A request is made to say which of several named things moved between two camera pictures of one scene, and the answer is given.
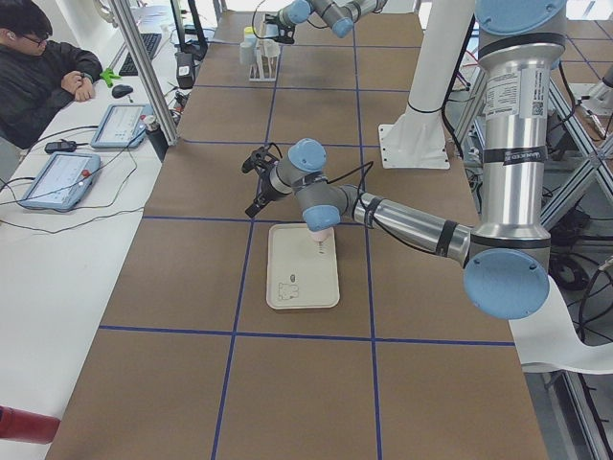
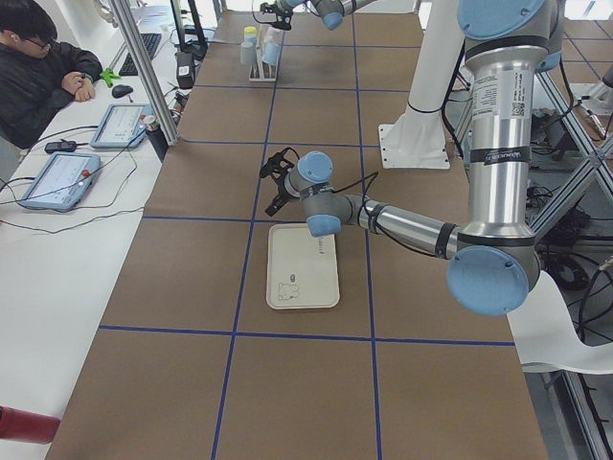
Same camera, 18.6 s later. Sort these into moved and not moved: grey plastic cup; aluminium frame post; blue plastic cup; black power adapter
Moved: blue plastic cup
Not moved: aluminium frame post; grey plastic cup; black power adapter
